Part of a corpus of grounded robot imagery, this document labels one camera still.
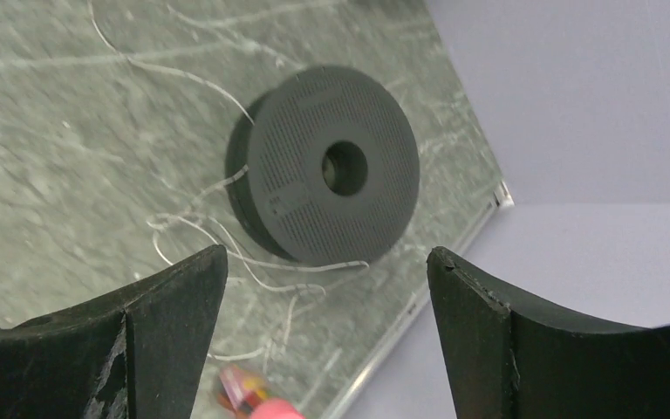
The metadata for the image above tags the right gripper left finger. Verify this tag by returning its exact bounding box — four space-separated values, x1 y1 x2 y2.
0 245 228 418

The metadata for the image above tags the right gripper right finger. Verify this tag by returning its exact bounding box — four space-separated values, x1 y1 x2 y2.
427 247 670 418

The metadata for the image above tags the black cable spool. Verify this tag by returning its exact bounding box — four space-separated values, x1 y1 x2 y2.
225 65 420 266

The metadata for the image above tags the pink-capped bottle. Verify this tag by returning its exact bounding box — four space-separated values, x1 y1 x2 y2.
215 365 305 419

